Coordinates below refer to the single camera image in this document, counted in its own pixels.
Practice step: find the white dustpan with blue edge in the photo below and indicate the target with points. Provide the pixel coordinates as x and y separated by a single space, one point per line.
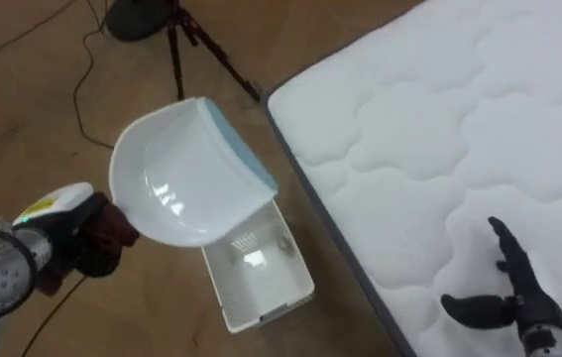
186 173

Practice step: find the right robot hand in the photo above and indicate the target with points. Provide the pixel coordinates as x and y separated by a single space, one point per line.
518 292

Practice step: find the grey bed with white mattress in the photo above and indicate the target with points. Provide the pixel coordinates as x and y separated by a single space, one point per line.
459 149

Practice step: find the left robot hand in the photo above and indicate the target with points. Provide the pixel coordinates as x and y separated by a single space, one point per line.
70 218

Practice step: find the white plastic basket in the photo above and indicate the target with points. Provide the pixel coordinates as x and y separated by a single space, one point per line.
260 277

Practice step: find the black tripod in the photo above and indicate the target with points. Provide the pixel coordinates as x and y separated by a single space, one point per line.
196 44

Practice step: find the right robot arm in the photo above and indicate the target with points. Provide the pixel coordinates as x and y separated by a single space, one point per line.
553 343

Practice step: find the black round stand base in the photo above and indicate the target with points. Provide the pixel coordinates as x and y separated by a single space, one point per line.
137 17

